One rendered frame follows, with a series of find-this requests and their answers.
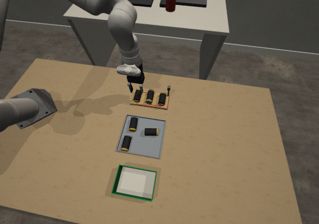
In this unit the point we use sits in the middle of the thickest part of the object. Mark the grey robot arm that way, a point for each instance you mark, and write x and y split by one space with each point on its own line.
121 20

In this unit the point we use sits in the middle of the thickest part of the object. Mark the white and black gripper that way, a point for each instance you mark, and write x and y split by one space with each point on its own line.
132 67

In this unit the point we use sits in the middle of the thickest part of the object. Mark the black cylinder with yellow top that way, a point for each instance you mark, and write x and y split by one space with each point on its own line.
151 131
137 95
162 98
133 124
126 143
150 96

